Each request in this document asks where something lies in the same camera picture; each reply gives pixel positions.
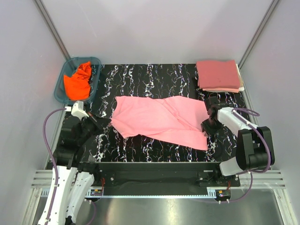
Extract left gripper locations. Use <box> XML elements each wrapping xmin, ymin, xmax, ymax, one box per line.
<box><xmin>77</xmin><ymin>111</ymin><xmax>112</xmax><ymax>144</ymax></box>

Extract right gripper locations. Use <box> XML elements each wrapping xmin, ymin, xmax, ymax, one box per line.
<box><xmin>201</xmin><ymin>118</ymin><xmax>225</xmax><ymax>137</ymax></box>

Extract pink t-shirt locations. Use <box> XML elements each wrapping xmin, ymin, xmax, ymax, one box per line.
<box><xmin>111</xmin><ymin>96</ymin><xmax>208</xmax><ymax>151</ymax></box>

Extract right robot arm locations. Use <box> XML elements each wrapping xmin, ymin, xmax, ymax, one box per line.
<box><xmin>201</xmin><ymin>97</ymin><xmax>275</xmax><ymax>186</ymax></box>

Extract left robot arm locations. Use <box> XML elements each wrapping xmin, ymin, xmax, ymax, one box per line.
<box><xmin>38</xmin><ymin>113</ymin><xmax>111</xmax><ymax>225</ymax></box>

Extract orange t-shirt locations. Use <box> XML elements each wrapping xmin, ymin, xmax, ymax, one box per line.
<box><xmin>63</xmin><ymin>61</ymin><xmax>92</xmax><ymax>101</ymax></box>

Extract peach folded shirt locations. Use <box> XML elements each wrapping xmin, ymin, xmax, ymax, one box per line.
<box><xmin>201</xmin><ymin>88</ymin><xmax>240</xmax><ymax>93</ymax></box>

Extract dark red folded shirt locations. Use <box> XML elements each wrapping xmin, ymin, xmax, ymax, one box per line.
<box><xmin>196</xmin><ymin>60</ymin><xmax>240</xmax><ymax>89</ymax></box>

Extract teal plastic basket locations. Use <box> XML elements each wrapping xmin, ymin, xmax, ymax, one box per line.
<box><xmin>54</xmin><ymin>57</ymin><xmax>102</xmax><ymax>105</ymax></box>

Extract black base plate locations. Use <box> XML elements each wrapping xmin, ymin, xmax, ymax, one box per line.
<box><xmin>75</xmin><ymin>161</ymin><xmax>242</xmax><ymax>196</ymax></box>

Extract aluminium rail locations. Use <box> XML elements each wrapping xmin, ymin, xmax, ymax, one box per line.
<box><xmin>30</xmin><ymin>170</ymin><xmax>286</xmax><ymax>200</ymax></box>

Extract left aluminium frame post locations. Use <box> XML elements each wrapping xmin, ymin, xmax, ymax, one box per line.
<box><xmin>33</xmin><ymin>0</ymin><xmax>71</xmax><ymax>60</ymax></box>

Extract aluminium frame post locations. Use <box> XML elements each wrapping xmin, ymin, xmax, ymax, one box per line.
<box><xmin>238</xmin><ymin>0</ymin><xmax>281</xmax><ymax>69</ymax></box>
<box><xmin>33</xmin><ymin>0</ymin><xmax>71</xmax><ymax>60</ymax></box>

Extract right aluminium frame post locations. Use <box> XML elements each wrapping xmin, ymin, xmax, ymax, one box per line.
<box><xmin>238</xmin><ymin>0</ymin><xmax>281</xmax><ymax>69</ymax></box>

